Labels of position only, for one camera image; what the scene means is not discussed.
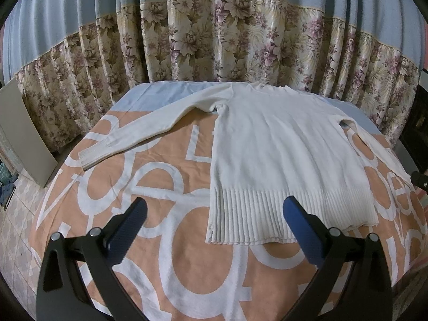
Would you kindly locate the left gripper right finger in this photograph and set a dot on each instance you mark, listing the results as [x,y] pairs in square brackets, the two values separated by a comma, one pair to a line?
[367,292]

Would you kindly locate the orange blue letter bedsheet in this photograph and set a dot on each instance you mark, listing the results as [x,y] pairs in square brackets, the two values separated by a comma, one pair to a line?
[170,271]

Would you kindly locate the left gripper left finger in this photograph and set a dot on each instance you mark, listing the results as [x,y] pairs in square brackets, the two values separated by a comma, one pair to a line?
[62,294]

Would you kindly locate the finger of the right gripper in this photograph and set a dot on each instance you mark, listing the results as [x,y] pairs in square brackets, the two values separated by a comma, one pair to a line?
[419,180]

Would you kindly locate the grey flat board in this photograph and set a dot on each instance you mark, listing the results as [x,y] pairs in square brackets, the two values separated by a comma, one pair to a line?
[29,152]

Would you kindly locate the floral blue curtain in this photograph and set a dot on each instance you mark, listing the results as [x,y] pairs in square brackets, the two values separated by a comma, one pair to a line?
[73,59]

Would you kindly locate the white knit sweater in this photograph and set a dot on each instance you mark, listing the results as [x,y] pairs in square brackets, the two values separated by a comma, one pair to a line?
[269,143]

